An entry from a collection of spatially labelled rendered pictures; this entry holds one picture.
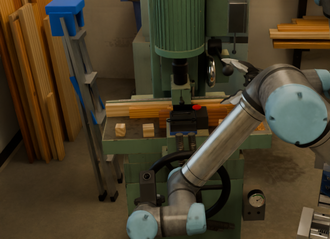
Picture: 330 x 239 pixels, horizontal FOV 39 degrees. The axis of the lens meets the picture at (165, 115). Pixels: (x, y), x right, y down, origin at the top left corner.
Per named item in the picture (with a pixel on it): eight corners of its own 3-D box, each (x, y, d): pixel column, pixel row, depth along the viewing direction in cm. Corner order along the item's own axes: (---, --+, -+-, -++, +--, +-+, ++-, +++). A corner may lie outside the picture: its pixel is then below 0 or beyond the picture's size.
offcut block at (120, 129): (117, 132, 168) (116, 123, 167) (125, 132, 168) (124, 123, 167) (116, 136, 166) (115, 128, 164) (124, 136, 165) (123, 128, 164)
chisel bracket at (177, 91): (172, 110, 171) (171, 89, 167) (171, 94, 183) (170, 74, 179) (192, 109, 171) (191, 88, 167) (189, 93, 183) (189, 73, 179)
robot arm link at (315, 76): (330, 98, 150) (334, 74, 147) (296, 99, 150) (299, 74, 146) (322, 88, 157) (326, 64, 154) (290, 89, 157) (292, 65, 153)
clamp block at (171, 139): (166, 160, 156) (165, 137, 152) (166, 139, 168) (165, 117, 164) (210, 158, 156) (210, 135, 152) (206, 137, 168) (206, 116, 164)
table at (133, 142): (99, 170, 158) (97, 155, 155) (108, 126, 185) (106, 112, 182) (278, 163, 158) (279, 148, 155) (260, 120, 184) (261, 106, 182)
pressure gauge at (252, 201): (247, 211, 171) (248, 194, 167) (246, 205, 174) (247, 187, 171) (264, 211, 171) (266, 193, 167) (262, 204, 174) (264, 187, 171)
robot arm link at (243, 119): (271, 41, 113) (155, 176, 131) (281, 57, 103) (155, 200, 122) (306, 66, 116) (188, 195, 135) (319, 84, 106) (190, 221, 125)
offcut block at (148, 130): (153, 131, 168) (153, 123, 166) (154, 136, 164) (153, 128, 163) (143, 132, 168) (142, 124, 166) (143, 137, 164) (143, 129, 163)
